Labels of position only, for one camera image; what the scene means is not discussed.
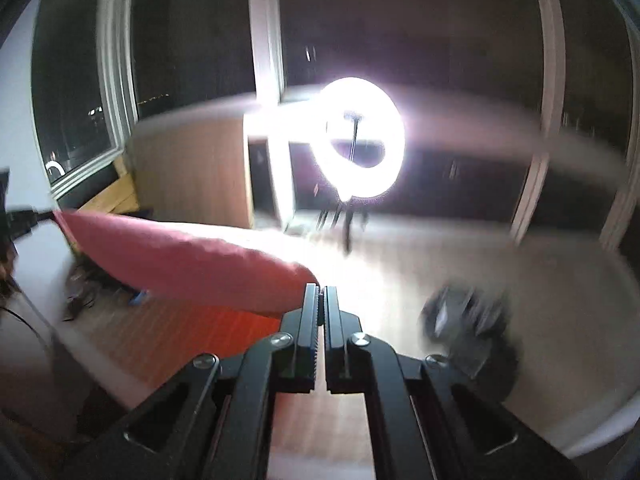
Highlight wooden desk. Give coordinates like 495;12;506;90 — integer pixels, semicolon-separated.
72;155;153;222

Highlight black clothes pile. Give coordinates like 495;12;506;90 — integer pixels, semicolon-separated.
419;284;524;403

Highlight white framed window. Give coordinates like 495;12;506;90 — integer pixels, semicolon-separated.
29;0;142;198

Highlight wooden cabinet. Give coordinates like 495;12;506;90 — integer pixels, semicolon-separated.
125;115;257;231

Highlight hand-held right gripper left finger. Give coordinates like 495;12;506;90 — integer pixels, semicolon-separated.
65;284;321;480

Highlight black tangled cables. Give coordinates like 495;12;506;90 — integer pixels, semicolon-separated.
62;257;133;322

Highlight pink shirt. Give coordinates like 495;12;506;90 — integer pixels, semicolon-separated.
52;209;321;322

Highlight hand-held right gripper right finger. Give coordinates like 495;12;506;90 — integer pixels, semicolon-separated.
324;286;586;480

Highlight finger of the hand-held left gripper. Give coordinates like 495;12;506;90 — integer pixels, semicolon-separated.
6;206;55;236

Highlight ring light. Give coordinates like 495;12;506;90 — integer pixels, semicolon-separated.
314;76;407;202

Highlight black tripod stand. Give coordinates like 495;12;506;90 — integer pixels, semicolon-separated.
316;112;372;256

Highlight white framed glass door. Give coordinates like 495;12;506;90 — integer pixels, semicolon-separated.
247;0;638;256

